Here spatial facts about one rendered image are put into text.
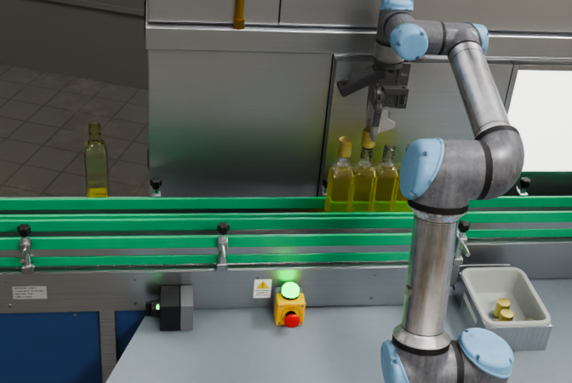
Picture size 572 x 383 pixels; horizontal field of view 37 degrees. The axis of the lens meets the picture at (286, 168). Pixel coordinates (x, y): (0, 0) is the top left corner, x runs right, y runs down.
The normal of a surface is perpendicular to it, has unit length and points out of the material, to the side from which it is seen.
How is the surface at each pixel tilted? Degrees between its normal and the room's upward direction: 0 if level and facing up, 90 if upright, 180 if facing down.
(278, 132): 90
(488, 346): 10
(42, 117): 0
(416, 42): 90
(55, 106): 0
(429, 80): 90
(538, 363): 0
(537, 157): 90
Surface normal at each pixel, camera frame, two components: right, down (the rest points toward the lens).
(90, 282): 0.13, 0.51
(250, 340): 0.07, -0.86
